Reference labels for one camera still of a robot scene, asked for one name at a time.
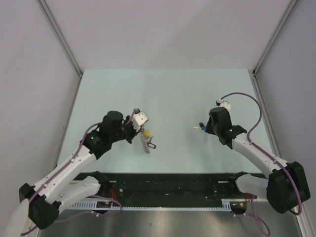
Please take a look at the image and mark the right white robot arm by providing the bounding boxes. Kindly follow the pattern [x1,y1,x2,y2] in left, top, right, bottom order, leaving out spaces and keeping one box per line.
[205,107,311,214]

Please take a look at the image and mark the silver keys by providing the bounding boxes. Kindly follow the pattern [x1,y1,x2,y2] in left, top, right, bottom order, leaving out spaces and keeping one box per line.
[147,135,154,143]

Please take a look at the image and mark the aluminium frame post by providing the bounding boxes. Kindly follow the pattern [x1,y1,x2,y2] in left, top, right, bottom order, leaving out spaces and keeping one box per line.
[251,0,299,75]
[37,0,83,76]

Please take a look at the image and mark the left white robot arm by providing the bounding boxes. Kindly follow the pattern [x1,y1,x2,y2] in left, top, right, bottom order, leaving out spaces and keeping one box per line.
[19,109,149,230]

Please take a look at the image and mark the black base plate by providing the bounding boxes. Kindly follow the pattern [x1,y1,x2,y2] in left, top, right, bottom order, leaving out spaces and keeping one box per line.
[70,172,252,207]

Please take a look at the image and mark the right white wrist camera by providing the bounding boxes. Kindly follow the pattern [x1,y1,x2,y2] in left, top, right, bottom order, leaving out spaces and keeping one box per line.
[216,99,231,111]

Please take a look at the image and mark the white slotted cable duct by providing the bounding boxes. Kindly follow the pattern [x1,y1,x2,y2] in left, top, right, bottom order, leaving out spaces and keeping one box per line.
[66,198,250,211]

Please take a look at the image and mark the left aluminium frame post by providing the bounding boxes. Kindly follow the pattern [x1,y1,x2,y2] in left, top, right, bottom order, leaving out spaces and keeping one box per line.
[37,0,83,76]

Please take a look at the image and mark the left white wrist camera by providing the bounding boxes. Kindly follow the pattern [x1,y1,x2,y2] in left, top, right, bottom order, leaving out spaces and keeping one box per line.
[131,109,149,131]

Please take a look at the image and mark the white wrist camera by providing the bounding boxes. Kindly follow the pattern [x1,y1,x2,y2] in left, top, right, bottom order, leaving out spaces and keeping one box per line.
[131,109,149,131]
[216,99,231,111]

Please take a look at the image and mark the large silver keyring holder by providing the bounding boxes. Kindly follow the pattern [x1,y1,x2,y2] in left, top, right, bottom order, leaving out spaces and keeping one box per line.
[140,129,150,154]

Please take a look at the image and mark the right aluminium frame post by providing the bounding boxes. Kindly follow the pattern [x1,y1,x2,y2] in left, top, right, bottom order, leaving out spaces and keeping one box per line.
[251,0,299,75]

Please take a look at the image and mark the black key tag with key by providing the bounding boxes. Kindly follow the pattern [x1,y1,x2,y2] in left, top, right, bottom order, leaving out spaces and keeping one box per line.
[194,122,204,130]

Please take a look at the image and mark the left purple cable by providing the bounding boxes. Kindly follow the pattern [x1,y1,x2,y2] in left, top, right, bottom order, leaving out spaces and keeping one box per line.
[21,108,138,235]

